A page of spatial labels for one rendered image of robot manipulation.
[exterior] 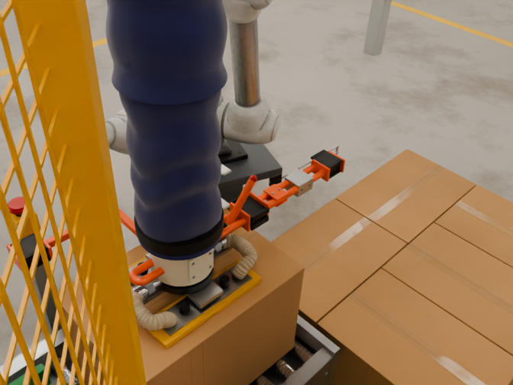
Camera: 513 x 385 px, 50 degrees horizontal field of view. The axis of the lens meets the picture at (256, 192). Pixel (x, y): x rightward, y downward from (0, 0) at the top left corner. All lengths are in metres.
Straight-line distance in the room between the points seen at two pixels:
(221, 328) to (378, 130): 2.84
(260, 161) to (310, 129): 1.66
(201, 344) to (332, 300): 0.77
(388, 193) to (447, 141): 1.58
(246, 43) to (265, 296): 0.89
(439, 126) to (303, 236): 2.20
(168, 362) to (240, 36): 1.10
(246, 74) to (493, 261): 1.26
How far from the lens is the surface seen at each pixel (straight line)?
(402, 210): 2.55
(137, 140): 1.19
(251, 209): 1.59
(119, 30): 1.06
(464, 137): 4.25
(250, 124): 2.16
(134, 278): 1.43
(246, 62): 2.01
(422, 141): 4.08
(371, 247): 2.33
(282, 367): 1.91
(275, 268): 1.63
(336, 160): 1.81
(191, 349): 1.45
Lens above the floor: 2.15
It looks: 40 degrees down
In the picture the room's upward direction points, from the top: 3 degrees clockwise
